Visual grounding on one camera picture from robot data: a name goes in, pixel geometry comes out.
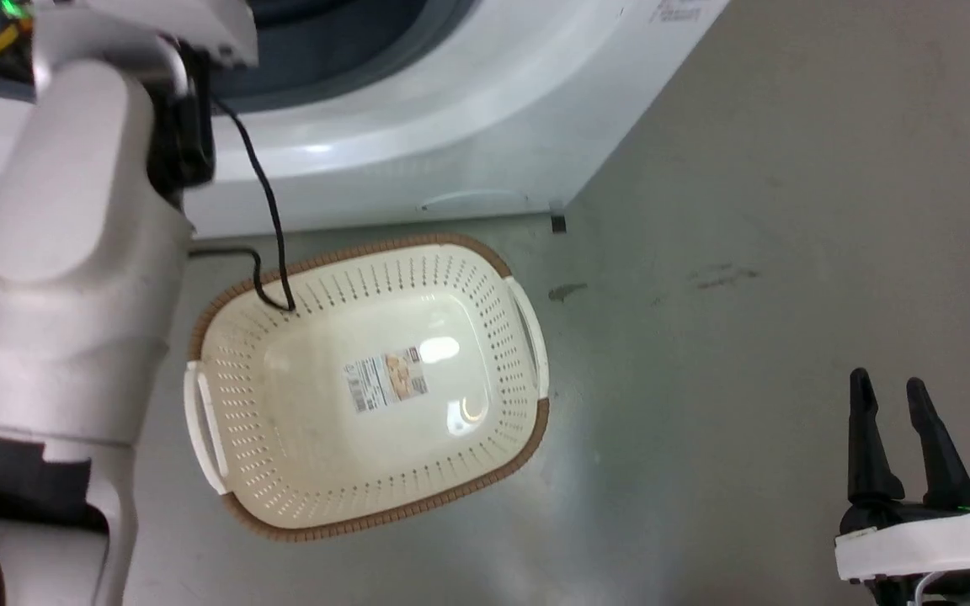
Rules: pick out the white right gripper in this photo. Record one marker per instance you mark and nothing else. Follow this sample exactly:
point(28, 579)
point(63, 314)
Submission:
point(923, 543)

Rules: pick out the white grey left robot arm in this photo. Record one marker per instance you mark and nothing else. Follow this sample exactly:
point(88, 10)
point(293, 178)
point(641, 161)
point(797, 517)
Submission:
point(64, 295)

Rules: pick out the white washing machine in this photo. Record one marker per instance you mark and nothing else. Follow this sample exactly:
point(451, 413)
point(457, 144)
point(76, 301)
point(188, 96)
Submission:
point(451, 126)

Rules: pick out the cream perforated laundry basket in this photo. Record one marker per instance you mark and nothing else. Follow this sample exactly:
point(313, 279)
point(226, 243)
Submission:
point(325, 438)

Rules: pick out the printed label sticker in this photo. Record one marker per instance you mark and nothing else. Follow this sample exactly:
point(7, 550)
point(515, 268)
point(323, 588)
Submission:
point(386, 380)

